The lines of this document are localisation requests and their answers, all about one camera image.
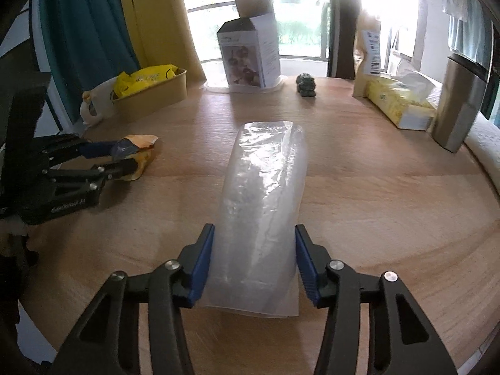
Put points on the clear plastic bag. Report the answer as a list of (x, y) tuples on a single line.
[(261, 187)]

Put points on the hanging clothes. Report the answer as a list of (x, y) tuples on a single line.
[(466, 27)]

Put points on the white mug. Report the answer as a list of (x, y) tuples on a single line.
[(97, 103)]

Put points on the dark green figurine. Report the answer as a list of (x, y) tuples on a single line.
[(306, 84)]

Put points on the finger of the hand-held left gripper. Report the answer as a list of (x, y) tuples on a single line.
[(113, 170), (97, 149)]

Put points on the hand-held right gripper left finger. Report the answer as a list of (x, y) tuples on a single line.
[(203, 258)]

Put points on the yellow snack packet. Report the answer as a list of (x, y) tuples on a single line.
[(144, 78)]

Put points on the stainless steel tumbler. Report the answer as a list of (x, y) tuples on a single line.
[(459, 105)]

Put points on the yellow wrapper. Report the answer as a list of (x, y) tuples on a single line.
[(138, 152)]

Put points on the teal curtain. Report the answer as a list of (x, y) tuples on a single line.
[(86, 35)]

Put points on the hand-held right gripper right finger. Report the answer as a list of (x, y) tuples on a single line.
[(303, 258)]

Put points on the yellow tissue pack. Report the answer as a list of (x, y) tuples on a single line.
[(398, 101)]

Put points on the kraft paper pouch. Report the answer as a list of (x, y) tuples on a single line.
[(367, 58)]

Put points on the open white carton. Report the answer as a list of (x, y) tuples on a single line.
[(250, 47)]

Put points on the yellow curtain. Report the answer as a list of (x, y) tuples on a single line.
[(156, 19)]

